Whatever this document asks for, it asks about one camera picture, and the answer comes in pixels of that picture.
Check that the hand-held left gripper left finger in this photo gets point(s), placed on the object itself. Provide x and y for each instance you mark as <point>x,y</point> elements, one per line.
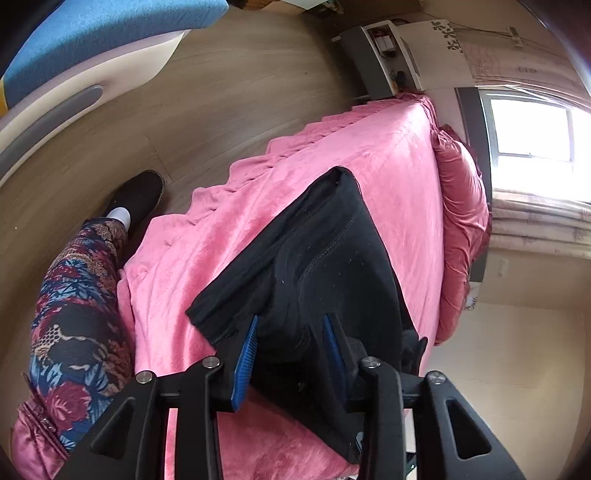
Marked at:
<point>247,356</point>

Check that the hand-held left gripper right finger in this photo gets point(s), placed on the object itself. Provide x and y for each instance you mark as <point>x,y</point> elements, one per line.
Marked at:
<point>333,356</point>

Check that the black pants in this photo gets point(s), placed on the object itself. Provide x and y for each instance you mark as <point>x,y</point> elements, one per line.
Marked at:
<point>314,249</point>

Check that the pink plush bed blanket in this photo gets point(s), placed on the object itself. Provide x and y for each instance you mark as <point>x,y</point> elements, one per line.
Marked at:
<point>258,194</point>

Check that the person's floral trouser leg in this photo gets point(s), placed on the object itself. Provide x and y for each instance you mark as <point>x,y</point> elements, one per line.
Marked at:
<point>74,323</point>

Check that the person's white sock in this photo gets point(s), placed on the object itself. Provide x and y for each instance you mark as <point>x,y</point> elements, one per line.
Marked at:
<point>119,215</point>

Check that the person's black shoe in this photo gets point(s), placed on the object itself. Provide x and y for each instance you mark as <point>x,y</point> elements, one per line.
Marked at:
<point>138,194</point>

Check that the pink quilted duvet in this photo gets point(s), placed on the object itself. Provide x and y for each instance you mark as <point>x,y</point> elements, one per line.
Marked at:
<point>461,207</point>

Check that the person's pink jacket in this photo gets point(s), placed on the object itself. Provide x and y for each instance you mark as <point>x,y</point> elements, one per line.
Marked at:
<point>32,443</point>

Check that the beige curtain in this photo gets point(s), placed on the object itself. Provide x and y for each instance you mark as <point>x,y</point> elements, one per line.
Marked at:
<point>531,221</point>

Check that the grey nightstand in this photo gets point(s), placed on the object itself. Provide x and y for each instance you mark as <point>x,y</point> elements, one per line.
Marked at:
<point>369,69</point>

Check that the window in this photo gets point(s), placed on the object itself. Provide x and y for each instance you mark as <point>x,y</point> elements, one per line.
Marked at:
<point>531,138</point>

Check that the white floral headboard panel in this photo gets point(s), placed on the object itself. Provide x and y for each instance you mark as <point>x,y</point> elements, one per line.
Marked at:
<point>438,60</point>

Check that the blue cushioned white furniture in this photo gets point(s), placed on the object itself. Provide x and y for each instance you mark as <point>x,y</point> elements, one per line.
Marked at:
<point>92,37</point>

